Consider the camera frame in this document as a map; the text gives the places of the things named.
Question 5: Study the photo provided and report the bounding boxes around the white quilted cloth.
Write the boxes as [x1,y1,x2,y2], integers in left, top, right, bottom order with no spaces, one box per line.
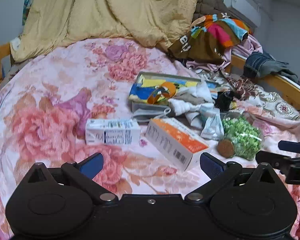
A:
[168,81,214,116]

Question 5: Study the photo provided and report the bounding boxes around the orange silicone band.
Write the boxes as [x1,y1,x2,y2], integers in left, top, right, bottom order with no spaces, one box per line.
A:
[147,82,177,105]

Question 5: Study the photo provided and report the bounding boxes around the jar of green peas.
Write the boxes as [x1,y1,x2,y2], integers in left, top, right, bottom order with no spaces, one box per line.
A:
[217,115,264,161]

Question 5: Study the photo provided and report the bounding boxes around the white milk carton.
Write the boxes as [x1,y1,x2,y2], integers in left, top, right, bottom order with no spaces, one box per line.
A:
[85,119,141,146]

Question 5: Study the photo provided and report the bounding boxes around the orange white cardboard box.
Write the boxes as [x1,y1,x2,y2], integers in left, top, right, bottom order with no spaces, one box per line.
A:
[146,118,211,171]

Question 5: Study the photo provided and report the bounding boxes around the light blue white cloth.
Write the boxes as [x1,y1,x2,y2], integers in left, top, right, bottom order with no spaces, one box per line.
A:
[185,105,224,140]

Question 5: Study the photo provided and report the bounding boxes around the black cloth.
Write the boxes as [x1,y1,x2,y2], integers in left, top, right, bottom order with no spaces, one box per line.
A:
[215,90,237,112]

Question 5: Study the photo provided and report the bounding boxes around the ornate cream maroon cover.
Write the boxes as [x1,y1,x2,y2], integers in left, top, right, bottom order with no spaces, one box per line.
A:
[193,68,300,128]

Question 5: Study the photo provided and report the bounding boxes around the pink floral bed sheet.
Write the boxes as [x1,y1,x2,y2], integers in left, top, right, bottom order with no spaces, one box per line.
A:
[0,37,300,240]

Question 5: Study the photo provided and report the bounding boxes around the grey brown knit cloth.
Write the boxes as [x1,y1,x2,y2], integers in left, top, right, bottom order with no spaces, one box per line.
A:
[173,93,205,105]

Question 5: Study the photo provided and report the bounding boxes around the blue denim jeans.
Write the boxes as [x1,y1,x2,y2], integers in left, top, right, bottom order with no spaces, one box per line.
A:
[243,51,300,83]

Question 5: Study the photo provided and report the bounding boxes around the frog cartoon towel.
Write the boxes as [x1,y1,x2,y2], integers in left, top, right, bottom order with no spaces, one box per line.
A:
[128,77,198,105]

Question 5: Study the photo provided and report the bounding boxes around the pink satin garment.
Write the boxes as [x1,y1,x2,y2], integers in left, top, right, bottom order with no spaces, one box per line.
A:
[186,34,263,72]

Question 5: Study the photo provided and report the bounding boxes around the brown colourful striped garment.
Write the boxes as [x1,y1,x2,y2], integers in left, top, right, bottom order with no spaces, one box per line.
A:
[168,13,250,65]

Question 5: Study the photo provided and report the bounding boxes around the white air conditioner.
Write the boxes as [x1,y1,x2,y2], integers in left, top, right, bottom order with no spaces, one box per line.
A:
[223,0,261,28]

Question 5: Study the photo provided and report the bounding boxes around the yellow quilt blanket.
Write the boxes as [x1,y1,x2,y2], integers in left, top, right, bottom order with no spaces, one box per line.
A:
[10,0,197,62]

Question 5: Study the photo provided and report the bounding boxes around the brown quilted jacket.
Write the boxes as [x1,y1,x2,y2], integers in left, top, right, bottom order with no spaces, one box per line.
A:
[192,0,233,21]

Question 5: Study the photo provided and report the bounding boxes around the teal patterned fabric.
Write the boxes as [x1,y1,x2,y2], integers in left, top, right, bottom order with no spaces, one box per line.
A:
[21,0,38,26]

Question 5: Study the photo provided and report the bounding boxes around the wooden bed frame rail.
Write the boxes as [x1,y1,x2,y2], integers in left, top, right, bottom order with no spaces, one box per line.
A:
[224,55,300,110]

